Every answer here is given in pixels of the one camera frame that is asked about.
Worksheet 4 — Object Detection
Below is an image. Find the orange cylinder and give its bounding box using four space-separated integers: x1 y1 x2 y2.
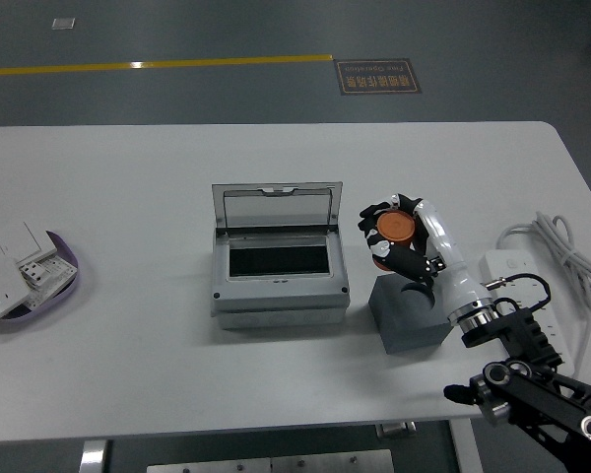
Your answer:
373 210 420 272

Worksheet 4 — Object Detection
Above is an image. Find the white power strip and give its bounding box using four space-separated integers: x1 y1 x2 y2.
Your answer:
478 248 576 370

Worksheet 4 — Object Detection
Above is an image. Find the brown floor sign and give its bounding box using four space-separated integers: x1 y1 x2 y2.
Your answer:
333 58 423 96

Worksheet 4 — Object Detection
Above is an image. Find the white perforated socket plate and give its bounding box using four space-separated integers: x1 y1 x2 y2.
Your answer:
27 255 78 309

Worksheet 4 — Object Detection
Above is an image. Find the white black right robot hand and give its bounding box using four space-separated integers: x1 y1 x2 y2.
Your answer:
358 192 493 320

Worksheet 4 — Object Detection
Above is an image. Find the white power cord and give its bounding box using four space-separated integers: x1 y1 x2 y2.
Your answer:
495 211 591 376

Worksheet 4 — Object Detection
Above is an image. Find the white table leg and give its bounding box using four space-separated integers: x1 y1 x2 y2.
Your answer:
447 418 485 473
78 439 113 473

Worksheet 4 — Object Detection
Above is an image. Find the purple tray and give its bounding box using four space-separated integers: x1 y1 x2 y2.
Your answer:
0 230 80 324

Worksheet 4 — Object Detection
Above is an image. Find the grey electrical box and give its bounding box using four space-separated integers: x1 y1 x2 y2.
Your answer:
210 180 351 331

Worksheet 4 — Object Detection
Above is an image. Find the metal bracket under table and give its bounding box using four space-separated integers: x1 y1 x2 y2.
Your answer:
376 421 418 439

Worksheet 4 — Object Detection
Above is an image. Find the grey metal base plate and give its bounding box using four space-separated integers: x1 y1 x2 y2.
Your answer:
146 448 395 473

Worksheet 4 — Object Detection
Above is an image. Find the white switch plate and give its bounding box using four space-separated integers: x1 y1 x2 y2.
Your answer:
0 221 59 263

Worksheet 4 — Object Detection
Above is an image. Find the yellow floor tape line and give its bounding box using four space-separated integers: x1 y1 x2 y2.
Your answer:
0 53 334 78

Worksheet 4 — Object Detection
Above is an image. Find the small white terminal block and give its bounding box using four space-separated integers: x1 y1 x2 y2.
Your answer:
17 260 48 289

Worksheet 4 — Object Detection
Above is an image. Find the grey cube with round hole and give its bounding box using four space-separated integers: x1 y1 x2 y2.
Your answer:
367 272 449 355

